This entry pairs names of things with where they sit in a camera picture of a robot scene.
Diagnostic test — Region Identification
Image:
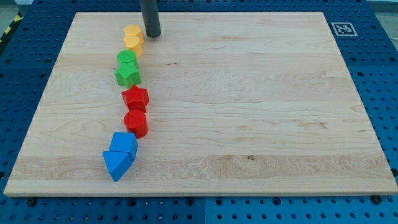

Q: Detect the black bolt front right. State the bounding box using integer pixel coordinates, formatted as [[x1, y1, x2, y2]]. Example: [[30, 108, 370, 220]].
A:
[[371, 195, 383, 205]]

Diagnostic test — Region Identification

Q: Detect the blue triangle block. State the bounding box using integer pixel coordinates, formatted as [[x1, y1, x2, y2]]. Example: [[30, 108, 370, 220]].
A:
[[103, 151, 132, 182]]

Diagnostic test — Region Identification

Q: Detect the red star block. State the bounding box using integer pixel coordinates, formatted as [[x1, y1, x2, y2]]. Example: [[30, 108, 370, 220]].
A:
[[121, 85, 149, 113]]

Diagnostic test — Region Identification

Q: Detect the green star block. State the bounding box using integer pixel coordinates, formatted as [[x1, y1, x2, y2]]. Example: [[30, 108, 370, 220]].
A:
[[114, 62, 142, 88]]

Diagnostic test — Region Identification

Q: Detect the green cylinder block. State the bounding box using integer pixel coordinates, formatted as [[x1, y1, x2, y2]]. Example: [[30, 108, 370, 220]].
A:
[[117, 50, 139, 68]]

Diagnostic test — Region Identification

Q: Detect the black bolt front left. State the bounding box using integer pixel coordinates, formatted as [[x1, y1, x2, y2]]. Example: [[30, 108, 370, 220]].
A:
[[25, 197, 37, 207]]

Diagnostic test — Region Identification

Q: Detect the yellow heart block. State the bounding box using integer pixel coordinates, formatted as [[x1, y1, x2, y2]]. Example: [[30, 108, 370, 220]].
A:
[[123, 35, 143, 57]]

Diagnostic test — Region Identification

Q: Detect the black bolt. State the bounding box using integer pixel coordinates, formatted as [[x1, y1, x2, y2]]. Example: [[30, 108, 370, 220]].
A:
[[371, 195, 383, 205], [25, 197, 37, 207]]

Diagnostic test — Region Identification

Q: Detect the red cylinder block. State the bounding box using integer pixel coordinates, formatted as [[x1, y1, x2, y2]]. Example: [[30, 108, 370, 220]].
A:
[[123, 110, 149, 139]]

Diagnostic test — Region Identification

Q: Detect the white fiducial marker tag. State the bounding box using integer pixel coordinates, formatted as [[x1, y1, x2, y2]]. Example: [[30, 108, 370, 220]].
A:
[[331, 22, 358, 37]]

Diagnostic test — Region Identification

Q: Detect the blue cube block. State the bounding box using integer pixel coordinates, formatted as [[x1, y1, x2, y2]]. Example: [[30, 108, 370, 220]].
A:
[[109, 132, 138, 162]]

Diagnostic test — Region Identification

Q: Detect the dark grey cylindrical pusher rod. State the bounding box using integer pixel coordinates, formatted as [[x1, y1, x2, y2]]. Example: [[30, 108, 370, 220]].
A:
[[140, 0, 161, 38]]

